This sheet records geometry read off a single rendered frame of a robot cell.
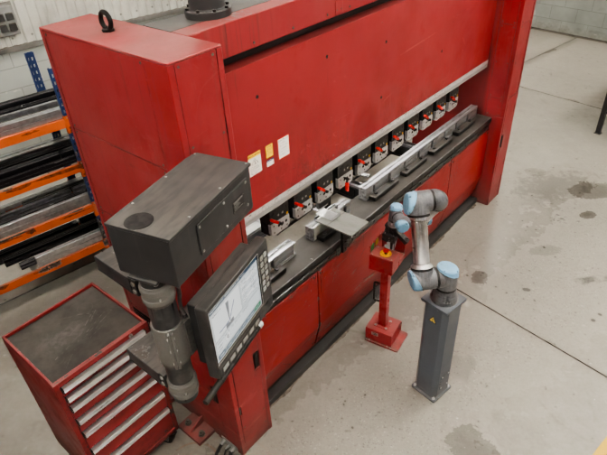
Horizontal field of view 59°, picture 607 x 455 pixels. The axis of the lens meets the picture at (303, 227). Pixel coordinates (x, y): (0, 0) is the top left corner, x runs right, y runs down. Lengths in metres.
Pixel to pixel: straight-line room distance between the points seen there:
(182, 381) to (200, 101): 1.05
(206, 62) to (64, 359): 1.53
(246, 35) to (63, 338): 1.66
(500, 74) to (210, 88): 3.21
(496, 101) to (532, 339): 2.01
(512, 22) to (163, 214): 3.56
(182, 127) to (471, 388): 2.54
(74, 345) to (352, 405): 1.70
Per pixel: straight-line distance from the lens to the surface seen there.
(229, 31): 2.34
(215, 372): 2.10
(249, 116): 2.53
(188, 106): 2.00
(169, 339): 1.96
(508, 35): 4.75
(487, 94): 4.94
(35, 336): 2.96
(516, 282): 4.54
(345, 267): 3.51
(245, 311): 2.14
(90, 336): 2.84
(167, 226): 1.68
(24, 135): 4.07
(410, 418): 3.52
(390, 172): 3.87
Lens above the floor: 2.87
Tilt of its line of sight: 36 degrees down
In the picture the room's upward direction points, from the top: 3 degrees counter-clockwise
